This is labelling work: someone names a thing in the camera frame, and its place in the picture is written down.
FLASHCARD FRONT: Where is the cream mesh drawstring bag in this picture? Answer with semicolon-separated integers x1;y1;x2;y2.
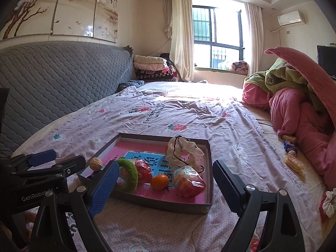
166;135;205;174

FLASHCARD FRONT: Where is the grey quilted headboard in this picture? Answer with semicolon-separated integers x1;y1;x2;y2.
0;41;137;158

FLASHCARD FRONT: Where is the pink quilt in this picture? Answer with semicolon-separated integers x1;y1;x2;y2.
242;83;336;192

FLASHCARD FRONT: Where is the red white floral scrunchie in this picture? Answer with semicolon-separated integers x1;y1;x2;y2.
319;188;336;218

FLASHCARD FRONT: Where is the folded cream blanket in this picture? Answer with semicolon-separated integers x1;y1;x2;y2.
133;55;168;71

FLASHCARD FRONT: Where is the red egg toy clear wrap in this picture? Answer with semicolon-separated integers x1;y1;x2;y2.
134;161;154;184

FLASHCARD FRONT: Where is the cream bed sheet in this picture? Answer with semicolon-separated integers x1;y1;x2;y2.
247;105;336;231

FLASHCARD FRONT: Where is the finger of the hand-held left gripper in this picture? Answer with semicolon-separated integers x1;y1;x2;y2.
15;155;87;182
9;149;58;174

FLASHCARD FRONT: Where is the shallow grey cardboard box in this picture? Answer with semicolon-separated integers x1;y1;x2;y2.
77;133;213;216

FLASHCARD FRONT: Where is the brown walnut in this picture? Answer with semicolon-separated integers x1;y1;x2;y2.
89;157;103;171

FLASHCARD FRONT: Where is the black television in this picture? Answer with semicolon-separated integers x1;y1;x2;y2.
316;45;336;80

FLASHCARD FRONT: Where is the long yellow snack packet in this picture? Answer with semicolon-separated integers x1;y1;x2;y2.
283;151;304;174

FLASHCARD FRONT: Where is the folded floral blanket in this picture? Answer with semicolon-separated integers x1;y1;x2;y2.
218;60;249;74

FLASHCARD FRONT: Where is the folded dark patterned blanket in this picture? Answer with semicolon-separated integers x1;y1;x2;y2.
135;67;180;83

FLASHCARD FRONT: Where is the green fuzzy ring scrunchie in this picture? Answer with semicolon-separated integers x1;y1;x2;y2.
115;157;139;193

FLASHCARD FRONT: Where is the dark framed window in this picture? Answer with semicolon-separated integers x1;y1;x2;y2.
192;5;246;71

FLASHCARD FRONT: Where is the pink quilted pad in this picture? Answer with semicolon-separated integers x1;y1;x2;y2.
264;47;336;126

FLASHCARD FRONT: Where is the floral wall painting panel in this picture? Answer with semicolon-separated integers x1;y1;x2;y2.
0;0;63;41
93;0;121;42
51;0;101;37

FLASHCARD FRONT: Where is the dark blue cloth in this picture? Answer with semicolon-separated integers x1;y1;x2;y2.
117;80;145;93

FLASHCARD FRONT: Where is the orange tangerine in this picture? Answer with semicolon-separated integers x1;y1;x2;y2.
150;175;170;191

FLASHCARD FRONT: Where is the black garment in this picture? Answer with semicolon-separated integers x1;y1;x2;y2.
159;53;175;69

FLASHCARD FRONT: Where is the green fleece blanket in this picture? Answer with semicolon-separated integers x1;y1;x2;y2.
244;58;328;113

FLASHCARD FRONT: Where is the red snack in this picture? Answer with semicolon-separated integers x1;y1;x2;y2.
172;166;207;199

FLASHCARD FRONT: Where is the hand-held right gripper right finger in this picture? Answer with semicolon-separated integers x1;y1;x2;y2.
212;159;305;252

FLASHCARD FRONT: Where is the cream curtain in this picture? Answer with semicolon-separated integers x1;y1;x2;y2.
247;3;264;74
164;0;196;82

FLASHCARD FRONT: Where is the white air conditioner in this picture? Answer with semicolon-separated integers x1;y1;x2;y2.
277;10;306;27

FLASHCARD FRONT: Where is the small blue snack packet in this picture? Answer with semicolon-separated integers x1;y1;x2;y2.
283;140;298;154

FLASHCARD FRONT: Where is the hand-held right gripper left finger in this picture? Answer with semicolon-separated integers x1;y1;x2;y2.
28;160;120;252

